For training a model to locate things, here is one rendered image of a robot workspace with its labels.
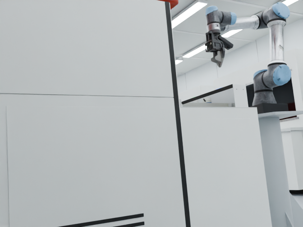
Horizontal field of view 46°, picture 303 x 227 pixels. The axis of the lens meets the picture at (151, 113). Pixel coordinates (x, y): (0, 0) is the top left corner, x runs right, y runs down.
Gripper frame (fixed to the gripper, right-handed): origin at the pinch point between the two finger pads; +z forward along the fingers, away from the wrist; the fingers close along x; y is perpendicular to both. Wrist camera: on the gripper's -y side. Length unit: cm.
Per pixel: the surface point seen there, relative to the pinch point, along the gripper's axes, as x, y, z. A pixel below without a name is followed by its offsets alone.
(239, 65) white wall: -362, -368, -128
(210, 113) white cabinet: 19.9, 27.8, 31.7
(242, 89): 13.9, -1.2, 17.8
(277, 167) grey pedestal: -1, -37, 62
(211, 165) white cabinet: 20, 31, 57
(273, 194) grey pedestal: -4, -34, 78
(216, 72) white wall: -432, -368, -133
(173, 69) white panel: 40, 60, 17
